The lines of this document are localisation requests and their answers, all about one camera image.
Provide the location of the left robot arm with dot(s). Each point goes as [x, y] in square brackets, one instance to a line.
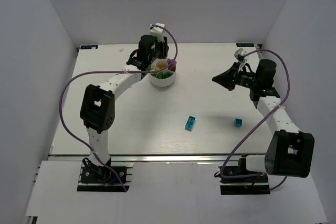
[98, 106]

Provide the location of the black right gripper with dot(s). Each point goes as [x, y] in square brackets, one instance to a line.
[234, 76]

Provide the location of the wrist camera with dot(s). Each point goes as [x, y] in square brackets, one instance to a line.
[157, 31]
[240, 56]

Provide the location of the blue label corner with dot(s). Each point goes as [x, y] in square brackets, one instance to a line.
[88, 47]
[245, 44]

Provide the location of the long teal lego brick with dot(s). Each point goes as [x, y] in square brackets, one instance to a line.
[190, 123]

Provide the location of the small teal lego brick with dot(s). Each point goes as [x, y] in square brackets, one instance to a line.
[238, 122]

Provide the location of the yellow orange patterned lego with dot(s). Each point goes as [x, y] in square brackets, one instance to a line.
[161, 64]

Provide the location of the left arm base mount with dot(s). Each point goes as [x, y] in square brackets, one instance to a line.
[95, 178]

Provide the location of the lime square lego brick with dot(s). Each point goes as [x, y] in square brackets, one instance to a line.
[153, 71]

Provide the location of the blue label left corner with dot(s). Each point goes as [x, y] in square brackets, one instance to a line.
[88, 47]

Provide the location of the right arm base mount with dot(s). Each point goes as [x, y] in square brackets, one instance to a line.
[241, 181]

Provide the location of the white round divided container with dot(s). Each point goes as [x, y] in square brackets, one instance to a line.
[163, 82]

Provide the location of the aluminium front rail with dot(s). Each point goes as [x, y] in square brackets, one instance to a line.
[168, 158]

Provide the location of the blue label right corner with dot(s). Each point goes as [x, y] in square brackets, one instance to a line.
[245, 44]

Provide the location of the green sloped lego brick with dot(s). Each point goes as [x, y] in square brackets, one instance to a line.
[167, 75]

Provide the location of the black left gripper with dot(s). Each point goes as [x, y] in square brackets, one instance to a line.
[163, 51]

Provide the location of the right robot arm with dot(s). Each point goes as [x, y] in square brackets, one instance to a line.
[290, 150]

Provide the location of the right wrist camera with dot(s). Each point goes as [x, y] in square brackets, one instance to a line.
[240, 56]

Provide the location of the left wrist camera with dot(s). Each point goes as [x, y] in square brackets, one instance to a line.
[157, 31]

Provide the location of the dark green curved lego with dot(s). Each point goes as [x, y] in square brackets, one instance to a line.
[160, 76]

